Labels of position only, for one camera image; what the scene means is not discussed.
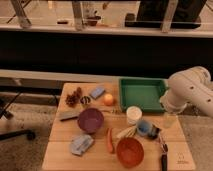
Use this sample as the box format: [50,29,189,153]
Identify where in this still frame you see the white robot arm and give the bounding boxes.
[159,66,213,128]

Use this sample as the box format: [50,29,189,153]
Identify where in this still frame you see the blue cup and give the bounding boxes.
[137,120,152,136]

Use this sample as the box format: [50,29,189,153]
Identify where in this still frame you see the white plastic cup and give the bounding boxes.
[126,106,142,125]

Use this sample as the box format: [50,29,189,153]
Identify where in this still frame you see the small dark jar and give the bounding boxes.
[148,125,161,139]

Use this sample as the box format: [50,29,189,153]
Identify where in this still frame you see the green plastic tray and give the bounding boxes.
[119,78,167,113]

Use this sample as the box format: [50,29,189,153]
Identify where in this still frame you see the corn cob toy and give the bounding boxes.
[116,126,136,139]

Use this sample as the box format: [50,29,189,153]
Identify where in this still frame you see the orange bowl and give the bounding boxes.
[116,137,144,168]

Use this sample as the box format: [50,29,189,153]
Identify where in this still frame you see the orange carrot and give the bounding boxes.
[106,128,115,154]

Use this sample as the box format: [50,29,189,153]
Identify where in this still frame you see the orange fruit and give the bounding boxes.
[103,93,115,106]

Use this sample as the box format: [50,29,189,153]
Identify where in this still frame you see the blue sponge block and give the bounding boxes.
[90,87,105,99]

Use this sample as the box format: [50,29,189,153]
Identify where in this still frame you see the purple bowl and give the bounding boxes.
[77,108,104,134]

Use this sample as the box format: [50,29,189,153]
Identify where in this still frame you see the wooden board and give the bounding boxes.
[41,82,197,171]

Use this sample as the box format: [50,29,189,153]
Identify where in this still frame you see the black white striped ball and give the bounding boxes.
[80,96,91,105]

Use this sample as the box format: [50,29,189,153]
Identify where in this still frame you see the crumpled blue cloth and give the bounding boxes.
[70,134,94,156]

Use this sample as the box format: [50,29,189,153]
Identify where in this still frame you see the brown pine cone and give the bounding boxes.
[65,87,82,107]

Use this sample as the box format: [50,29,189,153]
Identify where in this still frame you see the office chair base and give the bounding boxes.
[0,91,37,142]

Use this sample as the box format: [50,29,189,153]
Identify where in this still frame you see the black handled tool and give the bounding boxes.
[158,133,168,171]

